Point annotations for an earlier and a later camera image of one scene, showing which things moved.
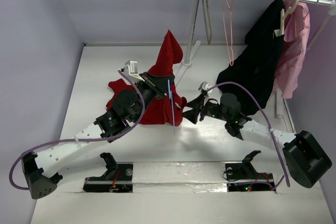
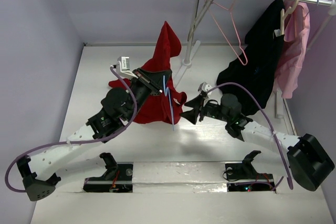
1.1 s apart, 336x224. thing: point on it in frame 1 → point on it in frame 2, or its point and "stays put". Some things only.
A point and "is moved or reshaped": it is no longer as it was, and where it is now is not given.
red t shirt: (166, 110) is moved or reshaped
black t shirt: (255, 67) stays put
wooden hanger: (291, 9) stays put
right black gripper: (202, 107) stays put
